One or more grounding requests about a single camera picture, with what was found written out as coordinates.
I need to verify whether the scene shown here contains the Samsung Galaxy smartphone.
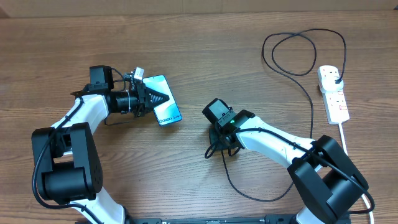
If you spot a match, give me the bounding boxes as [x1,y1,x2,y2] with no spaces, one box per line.
[143,75,182,126]

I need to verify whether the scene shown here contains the white power strip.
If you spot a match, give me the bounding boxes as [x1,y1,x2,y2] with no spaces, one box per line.
[317,65,351,125]

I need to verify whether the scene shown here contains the black USB charging cable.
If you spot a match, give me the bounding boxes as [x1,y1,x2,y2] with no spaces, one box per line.
[204,28,347,203]

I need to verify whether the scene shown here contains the white power strip cord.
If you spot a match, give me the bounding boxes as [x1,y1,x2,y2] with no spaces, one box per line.
[338,122,375,224]

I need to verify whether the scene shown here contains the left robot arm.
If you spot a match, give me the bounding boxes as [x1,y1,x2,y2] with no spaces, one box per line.
[31,65,171,223]

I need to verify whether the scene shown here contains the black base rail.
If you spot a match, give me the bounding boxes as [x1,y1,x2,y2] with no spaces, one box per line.
[74,214,299,224]

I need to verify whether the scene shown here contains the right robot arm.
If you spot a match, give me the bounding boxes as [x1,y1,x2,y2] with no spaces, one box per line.
[202,98,370,223]

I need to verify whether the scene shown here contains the white USB wall charger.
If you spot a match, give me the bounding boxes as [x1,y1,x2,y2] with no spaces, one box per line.
[319,77,344,93]

